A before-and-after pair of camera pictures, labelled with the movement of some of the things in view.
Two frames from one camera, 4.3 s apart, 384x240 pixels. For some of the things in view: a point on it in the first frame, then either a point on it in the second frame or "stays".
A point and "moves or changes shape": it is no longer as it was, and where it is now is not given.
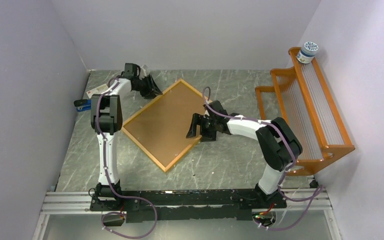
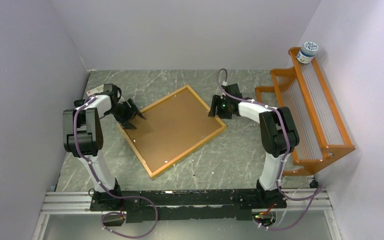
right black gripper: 200,119 → 216,102
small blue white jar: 307,53 stays
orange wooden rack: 307,106 stays
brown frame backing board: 162,128 moves or changes shape
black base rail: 186,205 stays
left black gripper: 152,89 → 124,122
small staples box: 99,90 stays
